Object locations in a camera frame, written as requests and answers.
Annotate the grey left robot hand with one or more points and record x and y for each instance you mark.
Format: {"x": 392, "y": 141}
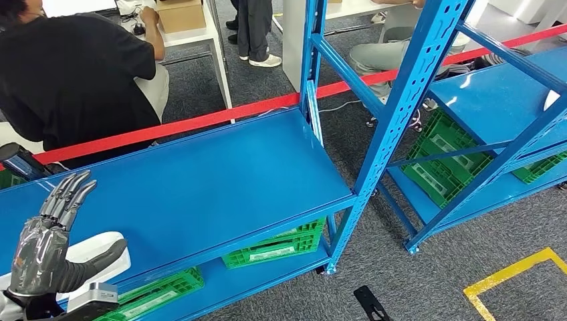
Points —
{"x": 40, "y": 257}

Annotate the white plastic part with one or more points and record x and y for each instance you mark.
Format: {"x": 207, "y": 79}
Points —
{"x": 88, "y": 250}
{"x": 551, "y": 99}

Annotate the blue metal shelf rack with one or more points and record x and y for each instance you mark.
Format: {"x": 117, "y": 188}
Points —
{"x": 199, "y": 186}
{"x": 487, "y": 97}

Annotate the green plastic crate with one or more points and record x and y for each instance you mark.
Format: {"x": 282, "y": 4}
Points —
{"x": 443, "y": 128}
{"x": 540, "y": 170}
{"x": 186, "y": 281}
{"x": 438, "y": 186}
{"x": 248, "y": 261}
{"x": 9, "y": 179}
{"x": 310, "y": 228}

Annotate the person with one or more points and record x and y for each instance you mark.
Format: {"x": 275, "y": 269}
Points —
{"x": 232, "y": 24}
{"x": 257, "y": 26}
{"x": 376, "y": 55}
{"x": 75, "y": 75}

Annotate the red barrier belt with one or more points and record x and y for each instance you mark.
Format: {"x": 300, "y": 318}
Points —
{"x": 199, "y": 122}

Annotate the small black device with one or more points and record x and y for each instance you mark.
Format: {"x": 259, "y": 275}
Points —
{"x": 139, "y": 29}

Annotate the white table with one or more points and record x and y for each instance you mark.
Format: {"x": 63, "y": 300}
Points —
{"x": 195, "y": 37}

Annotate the cardboard box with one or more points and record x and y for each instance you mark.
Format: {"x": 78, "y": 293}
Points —
{"x": 181, "y": 15}

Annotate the white desk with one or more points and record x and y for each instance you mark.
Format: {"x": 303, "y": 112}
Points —
{"x": 294, "y": 44}

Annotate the wheeled stool base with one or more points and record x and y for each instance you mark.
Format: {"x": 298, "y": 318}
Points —
{"x": 416, "y": 124}

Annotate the yellow floor tape square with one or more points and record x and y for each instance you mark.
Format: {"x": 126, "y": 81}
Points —
{"x": 509, "y": 271}

